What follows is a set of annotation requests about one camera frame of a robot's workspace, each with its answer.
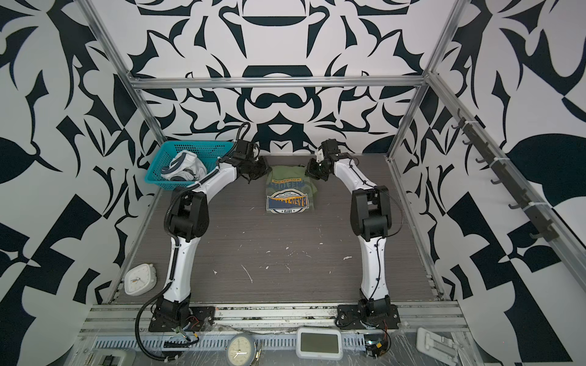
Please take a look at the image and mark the green tank top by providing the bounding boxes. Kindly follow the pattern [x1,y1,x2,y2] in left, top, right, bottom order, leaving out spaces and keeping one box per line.
[266,165,317,214]

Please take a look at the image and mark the white grey tank top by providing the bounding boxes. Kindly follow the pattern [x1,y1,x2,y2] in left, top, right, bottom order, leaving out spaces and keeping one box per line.
[161,150,208,181]

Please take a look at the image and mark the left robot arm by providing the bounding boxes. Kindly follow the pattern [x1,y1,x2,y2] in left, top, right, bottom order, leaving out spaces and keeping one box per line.
[155,140,270,327]

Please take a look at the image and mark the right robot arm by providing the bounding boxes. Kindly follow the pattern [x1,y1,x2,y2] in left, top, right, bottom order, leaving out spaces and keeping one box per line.
[306,139,392,318]

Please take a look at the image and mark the white round plastic object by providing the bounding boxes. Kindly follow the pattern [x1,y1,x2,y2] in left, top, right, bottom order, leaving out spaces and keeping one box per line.
[124,263,157,297]

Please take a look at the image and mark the white digital timer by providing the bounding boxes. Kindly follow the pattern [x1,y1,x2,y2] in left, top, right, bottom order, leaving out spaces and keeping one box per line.
[295,327,343,361]

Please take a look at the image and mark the round analog clock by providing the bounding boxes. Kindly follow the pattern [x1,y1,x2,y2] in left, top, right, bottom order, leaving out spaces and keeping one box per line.
[225,333,256,366]

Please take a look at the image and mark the black corrugated cable hose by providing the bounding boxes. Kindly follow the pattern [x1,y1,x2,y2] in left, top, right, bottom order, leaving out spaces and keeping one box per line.
[134,122,252,362]

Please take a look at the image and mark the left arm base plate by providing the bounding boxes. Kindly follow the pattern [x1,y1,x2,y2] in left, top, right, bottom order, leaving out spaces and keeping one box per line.
[148,306,216,332]

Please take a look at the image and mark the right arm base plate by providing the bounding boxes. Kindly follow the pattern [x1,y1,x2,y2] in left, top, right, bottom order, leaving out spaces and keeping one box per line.
[334,304,401,330]

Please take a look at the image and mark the white plastic bracket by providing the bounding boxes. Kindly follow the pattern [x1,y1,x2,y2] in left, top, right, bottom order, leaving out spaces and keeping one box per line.
[416,328,459,366]

